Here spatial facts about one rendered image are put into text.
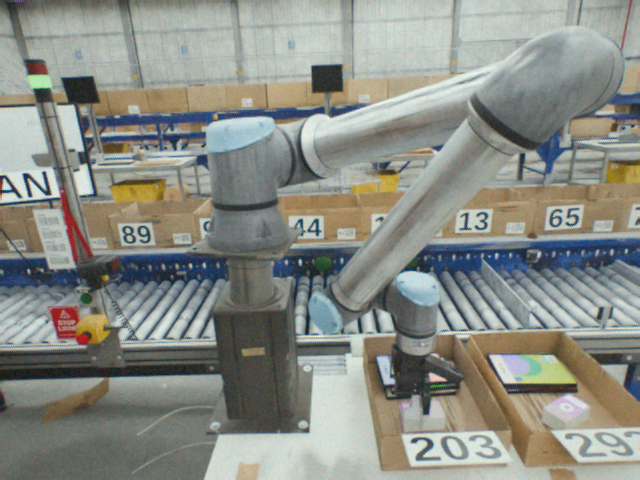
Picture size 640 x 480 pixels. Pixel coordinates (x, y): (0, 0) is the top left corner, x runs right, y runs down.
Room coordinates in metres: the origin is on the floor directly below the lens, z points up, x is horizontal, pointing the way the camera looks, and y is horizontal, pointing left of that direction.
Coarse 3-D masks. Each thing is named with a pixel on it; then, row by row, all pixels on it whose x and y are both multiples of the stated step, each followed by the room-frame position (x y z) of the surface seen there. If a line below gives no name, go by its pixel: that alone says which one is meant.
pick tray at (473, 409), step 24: (384, 336) 1.06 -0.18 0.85; (456, 336) 1.04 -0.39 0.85; (456, 360) 1.02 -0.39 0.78; (480, 384) 0.85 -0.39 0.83; (384, 408) 0.86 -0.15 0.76; (456, 408) 0.85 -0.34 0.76; (480, 408) 0.83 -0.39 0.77; (384, 432) 0.78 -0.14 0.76; (408, 432) 0.78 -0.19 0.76; (432, 432) 0.77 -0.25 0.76; (456, 432) 0.77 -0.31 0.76; (504, 432) 0.68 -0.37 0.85; (384, 456) 0.68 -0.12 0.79
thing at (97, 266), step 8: (96, 256) 1.21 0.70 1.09; (104, 256) 1.21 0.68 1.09; (112, 256) 1.21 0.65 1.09; (80, 264) 1.18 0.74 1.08; (88, 264) 1.17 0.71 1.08; (96, 264) 1.17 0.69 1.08; (104, 264) 1.17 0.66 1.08; (112, 264) 1.18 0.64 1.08; (120, 264) 1.21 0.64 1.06; (80, 272) 1.17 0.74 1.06; (88, 272) 1.17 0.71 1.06; (96, 272) 1.17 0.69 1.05; (104, 272) 1.17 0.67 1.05; (112, 272) 1.17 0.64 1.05; (88, 280) 1.18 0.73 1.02; (96, 280) 1.18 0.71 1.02; (104, 280) 1.19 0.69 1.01; (96, 288) 1.18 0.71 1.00
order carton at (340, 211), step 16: (288, 208) 2.10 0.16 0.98; (304, 208) 2.10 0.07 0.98; (320, 208) 2.10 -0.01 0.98; (336, 208) 1.81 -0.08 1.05; (352, 208) 1.80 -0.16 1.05; (288, 224) 1.81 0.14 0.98; (336, 224) 1.80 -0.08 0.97; (352, 224) 1.80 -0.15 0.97; (304, 240) 1.81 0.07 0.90; (320, 240) 1.81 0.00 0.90; (336, 240) 1.81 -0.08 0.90; (352, 240) 1.80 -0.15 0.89
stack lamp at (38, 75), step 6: (30, 66) 1.23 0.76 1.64; (36, 66) 1.23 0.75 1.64; (42, 66) 1.24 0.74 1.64; (30, 72) 1.23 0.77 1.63; (36, 72) 1.23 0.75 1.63; (42, 72) 1.24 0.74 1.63; (48, 72) 1.26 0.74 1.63; (30, 78) 1.23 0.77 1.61; (36, 78) 1.23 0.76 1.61; (42, 78) 1.23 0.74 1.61; (48, 78) 1.25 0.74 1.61; (36, 84) 1.23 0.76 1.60; (42, 84) 1.23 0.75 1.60; (48, 84) 1.25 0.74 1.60
